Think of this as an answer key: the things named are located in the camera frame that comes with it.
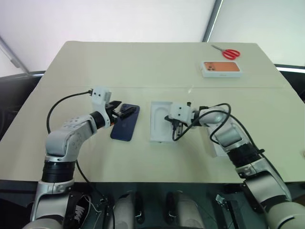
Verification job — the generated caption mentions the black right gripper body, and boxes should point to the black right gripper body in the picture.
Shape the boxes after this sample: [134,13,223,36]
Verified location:
[164,115,187,128]

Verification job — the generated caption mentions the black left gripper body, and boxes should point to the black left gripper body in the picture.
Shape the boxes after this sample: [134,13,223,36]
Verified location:
[104,101,123,125]

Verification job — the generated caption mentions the dark blue smartphone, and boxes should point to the dark blue smartphone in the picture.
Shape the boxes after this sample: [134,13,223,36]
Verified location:
[110,103,141,143]

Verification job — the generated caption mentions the white phone box base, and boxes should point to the white phone box base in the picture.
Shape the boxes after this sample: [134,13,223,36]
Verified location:
[149,101,182,145]

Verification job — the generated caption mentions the white box with orange print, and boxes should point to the white box with orange print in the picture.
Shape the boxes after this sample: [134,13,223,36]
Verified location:
[199,61,244,79]

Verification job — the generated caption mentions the white rounded leg cover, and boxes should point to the white rounded leg cover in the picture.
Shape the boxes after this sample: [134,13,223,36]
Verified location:
[166,190,206,229]
[113,190,144,229]

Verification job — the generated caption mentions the dark sofa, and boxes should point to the dark sofa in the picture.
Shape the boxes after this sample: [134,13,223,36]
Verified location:
[0,70,46,142]

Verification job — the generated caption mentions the black sneaker with white laces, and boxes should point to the black sneaker with white laces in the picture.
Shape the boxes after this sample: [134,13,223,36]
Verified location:
[63,192,93,229]

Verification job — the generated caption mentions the dark furniture with white strip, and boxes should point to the dark furniture with white strip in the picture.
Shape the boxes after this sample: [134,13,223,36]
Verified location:
[273,62,305,104]

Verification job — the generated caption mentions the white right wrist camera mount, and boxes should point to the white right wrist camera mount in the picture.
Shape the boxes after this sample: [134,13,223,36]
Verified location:
[169,102,192,125]

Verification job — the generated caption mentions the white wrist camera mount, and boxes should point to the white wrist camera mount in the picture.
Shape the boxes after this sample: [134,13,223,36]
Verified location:
[91,86,113,125]
[169,102,192,125]

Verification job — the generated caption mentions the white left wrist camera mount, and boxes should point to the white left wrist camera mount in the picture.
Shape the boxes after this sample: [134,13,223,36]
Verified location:
[91,86,113,125]

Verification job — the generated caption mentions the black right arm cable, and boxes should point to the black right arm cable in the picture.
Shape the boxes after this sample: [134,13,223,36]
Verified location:
[171,102,265,156]

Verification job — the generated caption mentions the red handled scissors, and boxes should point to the red handled scissors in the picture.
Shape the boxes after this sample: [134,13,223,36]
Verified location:
[211,44,241,60]

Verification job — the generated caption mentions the grey metal window frame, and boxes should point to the grey metal window frame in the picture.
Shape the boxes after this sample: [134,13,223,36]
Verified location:
[202,0,225,43]

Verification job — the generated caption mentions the grey metal rail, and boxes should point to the grey metal rail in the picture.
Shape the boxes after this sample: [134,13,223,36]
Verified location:
[0,35,31,74]

